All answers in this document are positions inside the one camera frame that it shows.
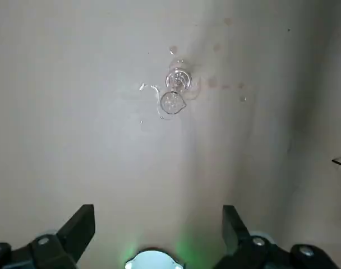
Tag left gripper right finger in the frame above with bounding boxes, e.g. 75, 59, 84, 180
214, 205, 339, 269

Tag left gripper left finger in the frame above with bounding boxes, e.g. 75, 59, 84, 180
0, 203, 96, 269

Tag glass graduated cylinder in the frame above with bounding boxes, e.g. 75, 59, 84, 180
158, 68, 192, 117

